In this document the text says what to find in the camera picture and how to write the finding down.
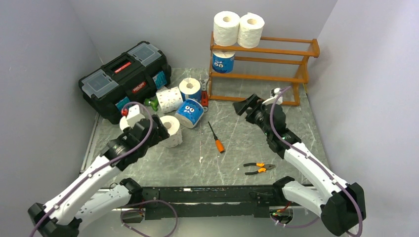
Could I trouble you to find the green small object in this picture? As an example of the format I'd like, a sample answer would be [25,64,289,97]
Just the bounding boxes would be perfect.
[144,98,159,111]

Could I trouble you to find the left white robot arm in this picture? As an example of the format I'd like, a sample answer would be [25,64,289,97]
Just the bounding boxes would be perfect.
[28,115,169,237]

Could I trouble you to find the purple cable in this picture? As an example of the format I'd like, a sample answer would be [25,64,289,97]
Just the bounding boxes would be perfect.
[29,101,178,237]
[269,85,363,237]

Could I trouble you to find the white paper towel roll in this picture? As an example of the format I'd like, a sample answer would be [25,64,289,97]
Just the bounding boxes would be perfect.
[213,11,240,46]
[237,12,265,48]
[119,116,129,131]

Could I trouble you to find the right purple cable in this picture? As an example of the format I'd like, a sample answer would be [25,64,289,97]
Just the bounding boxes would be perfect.
[269,85,363,237]

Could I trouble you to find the red adjustable wrench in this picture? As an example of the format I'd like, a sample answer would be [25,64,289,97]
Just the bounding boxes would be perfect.
[199,79,209,112]

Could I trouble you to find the white dotted wrapped roll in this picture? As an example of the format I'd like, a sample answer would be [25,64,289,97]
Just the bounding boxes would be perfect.
[156,86,183,114]

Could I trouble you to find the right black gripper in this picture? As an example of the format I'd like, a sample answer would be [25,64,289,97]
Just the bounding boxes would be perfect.
[233,94,272,137]

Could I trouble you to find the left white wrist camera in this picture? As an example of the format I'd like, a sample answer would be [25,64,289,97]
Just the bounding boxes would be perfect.
[123,105,145,128]

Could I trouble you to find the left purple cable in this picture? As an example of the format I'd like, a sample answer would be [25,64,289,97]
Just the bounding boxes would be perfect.
[29,101,178,237]

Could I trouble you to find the orange black pliers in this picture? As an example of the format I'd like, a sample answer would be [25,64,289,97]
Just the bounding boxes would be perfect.
[243,162,276,175]

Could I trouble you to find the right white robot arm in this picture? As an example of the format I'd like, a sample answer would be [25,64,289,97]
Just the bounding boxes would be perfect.
[233,94,366,237]

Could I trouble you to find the white roll with red print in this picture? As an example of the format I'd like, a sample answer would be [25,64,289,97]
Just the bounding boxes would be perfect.
[159,116,183,148]

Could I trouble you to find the orange wooden shelf rack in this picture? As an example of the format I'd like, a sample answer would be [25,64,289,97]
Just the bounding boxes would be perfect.
[207,37,320,106]

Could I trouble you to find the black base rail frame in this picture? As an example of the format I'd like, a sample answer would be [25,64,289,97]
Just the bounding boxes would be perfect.
[119,178,293,224]

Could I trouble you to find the blue monster-face wrapped roll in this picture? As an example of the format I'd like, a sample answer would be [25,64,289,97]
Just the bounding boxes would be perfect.
[174,99,204,128]

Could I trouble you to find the blue paper roll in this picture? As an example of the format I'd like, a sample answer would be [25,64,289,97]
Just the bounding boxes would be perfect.
[212,50,235,74]

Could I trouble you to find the black plastic toolbox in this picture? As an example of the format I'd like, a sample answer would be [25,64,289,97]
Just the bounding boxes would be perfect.
[78,41,171,124]

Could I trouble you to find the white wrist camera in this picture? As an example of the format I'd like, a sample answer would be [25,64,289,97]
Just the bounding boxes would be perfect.
[123,105,145,128]
[262,87,283,106]

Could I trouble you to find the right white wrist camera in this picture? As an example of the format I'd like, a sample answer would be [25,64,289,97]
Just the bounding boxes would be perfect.
[262,87,283,106]

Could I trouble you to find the blue wrapped roll upright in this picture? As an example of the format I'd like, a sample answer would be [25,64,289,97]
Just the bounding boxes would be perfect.
[178,78,202,103]

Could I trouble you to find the black orange screwdriver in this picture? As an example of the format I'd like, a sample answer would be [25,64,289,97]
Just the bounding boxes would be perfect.
[208,121,225,154]

